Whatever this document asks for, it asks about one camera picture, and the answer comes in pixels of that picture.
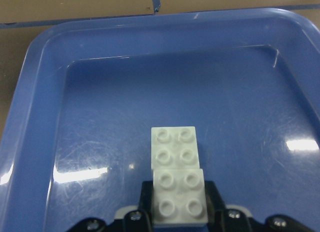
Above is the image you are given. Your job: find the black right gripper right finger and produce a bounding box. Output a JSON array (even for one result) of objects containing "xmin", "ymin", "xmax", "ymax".
[{"xmin": 204, "ymin": 180, "xmax": 313, "ymax": 232}]

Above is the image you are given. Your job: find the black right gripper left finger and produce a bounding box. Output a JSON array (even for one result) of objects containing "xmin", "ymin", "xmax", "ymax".
[{"xmin": 68, "ymin": 180, "xmax": 154, "ymax": 232}]

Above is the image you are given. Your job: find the white block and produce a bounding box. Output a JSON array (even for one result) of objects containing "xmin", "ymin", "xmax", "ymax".
[
  {"xmin": 152, "ymin": 168, "xmax": 208, "ymax": 228},
  {"xmin": 151, "ymin": 126, "xmax": 200, "ymax": 171}
]

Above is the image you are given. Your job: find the blue plastic tray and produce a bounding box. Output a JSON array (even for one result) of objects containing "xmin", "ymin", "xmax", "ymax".
[{"xmin": 0, "ymin": 8, "xmax": 320, "ymax": 232}]

